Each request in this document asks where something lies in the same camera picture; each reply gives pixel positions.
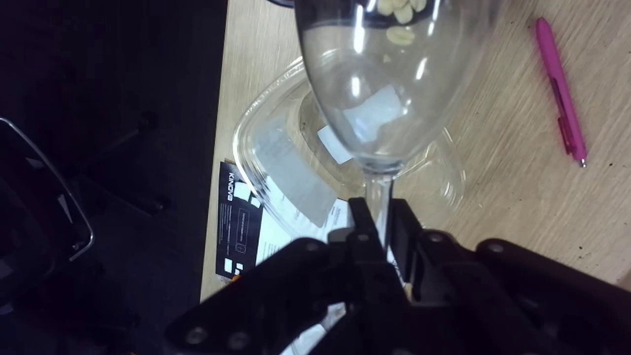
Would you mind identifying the clear plastic bowl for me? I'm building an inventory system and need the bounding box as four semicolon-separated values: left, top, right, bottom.
233;59;466;234

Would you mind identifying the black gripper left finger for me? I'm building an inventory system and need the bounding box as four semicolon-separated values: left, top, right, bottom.
164;199;408;355

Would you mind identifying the black card strip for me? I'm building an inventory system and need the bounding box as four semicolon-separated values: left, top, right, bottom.
215;161;262;278

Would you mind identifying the clear wine glass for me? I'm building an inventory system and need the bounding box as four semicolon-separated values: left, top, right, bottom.
294;0;501;226

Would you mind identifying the printed paper sheet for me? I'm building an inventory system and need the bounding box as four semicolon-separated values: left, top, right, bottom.
256;199;349;264

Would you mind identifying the pink pen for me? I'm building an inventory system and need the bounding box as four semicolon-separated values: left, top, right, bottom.
535;17;588;167

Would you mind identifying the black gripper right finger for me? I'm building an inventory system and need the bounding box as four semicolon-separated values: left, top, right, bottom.
391;199;631;355

